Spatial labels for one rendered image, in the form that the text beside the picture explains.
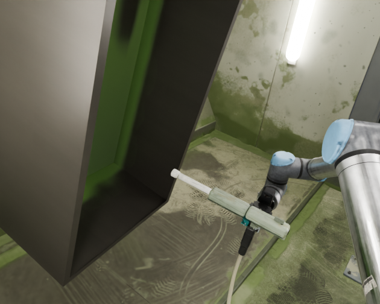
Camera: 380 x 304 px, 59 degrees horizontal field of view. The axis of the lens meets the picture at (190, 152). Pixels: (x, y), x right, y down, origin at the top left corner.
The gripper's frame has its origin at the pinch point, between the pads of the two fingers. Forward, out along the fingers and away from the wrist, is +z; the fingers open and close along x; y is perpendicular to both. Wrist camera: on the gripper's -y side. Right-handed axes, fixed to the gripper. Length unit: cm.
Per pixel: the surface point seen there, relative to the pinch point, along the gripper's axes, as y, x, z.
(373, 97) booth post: -22, -27, -163
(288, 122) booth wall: 21, 22, -172
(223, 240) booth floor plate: 61, 16, -51
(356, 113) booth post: -7, -22, -164
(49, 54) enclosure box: -52, 48, 48
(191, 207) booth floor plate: 63, 47, -67
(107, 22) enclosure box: -63, 33, 48
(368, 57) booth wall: -45, -12, -164
